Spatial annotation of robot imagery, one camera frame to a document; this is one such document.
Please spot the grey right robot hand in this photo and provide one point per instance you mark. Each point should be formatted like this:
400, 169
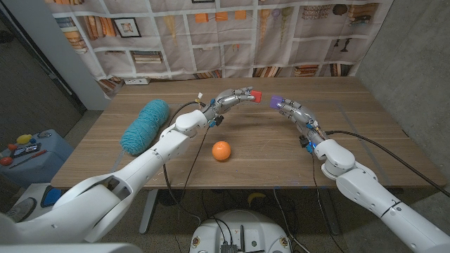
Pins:
302, 114

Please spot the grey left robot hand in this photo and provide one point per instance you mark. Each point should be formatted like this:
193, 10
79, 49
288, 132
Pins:
226, 102

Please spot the purple magnetic block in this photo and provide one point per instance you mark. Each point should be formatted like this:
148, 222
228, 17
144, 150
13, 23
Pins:
276, 102

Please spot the red magnetic block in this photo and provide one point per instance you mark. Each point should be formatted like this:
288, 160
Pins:
256, 96

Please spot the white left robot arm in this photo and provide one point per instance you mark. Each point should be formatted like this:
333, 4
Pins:
140, 168

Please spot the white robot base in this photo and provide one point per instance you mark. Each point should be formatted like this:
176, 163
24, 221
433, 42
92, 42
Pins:
239, 228

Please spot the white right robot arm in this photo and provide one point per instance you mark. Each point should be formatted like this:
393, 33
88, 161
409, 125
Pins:
369, 193

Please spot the teal yarn ball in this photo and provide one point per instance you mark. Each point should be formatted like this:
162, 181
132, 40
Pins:
144, 126

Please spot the yellow toy lemon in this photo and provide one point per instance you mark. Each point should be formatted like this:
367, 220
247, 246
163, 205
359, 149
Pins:
24, 139

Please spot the small red toy fruit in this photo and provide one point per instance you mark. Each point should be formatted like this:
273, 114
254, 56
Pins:
12, 147

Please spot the large red toy fruit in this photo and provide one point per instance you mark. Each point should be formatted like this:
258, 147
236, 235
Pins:
6, 161

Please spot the orange fruit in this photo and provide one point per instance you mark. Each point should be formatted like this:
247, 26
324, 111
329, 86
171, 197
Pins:
221, 150

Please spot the printed bookshelf backdrop cloth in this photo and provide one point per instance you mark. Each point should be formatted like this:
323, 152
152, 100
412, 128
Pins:
211, 52

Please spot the white power strip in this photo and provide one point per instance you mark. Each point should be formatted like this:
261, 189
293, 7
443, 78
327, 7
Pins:
137, 81

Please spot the yellow banana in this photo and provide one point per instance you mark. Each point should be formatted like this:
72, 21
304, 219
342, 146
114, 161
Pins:
255, 196

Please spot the black round floor object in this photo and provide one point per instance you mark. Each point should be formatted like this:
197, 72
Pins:
172, 196

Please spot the grey table leg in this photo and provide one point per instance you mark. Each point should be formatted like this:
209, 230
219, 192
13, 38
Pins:
332, 228

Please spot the white table leg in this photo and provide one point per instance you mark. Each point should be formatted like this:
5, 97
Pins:
147, 211

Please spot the grey round lid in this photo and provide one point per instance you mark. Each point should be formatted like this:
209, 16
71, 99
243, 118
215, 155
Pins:
44, 134

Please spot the blue-grey stool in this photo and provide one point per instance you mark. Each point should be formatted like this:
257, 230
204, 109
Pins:
38, 168

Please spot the white machine with blue pads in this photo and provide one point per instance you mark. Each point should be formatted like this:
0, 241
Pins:
51, 197

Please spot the black smartphone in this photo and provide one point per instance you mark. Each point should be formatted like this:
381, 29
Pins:
26, 149

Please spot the white robot chest cover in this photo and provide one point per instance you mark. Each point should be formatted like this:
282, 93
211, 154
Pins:
70, 248

